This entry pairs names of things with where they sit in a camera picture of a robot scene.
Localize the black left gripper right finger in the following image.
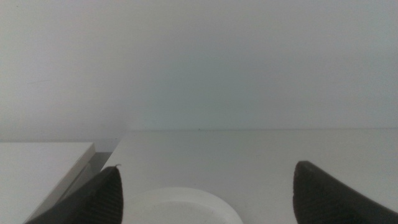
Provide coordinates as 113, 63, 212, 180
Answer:
292, 160, 398, 224

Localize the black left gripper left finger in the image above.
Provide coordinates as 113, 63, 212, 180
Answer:
24, 164, 124, 224

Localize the white shallow bowl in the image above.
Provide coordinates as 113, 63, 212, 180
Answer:
121, 187, 245, 224

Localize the white side table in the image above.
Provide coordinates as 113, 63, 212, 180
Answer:
0, 142, 96, 224

